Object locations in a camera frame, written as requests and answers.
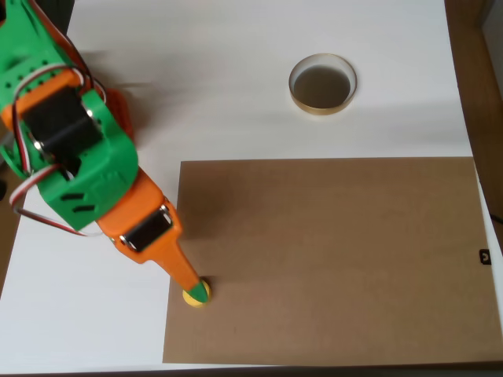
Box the round shallow metal dish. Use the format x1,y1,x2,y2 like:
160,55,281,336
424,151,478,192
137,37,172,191
288,53,358,117

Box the brown cardboard board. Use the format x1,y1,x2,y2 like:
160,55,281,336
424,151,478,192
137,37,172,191
162,156,503,364

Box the small yellow plastic piece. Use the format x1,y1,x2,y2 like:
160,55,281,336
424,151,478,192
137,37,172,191
182,277,214,309

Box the white red servo cable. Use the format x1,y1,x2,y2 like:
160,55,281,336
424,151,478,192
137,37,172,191
9,163,104,239

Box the orange robot base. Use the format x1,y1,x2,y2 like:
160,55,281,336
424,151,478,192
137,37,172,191
105,88,137,143

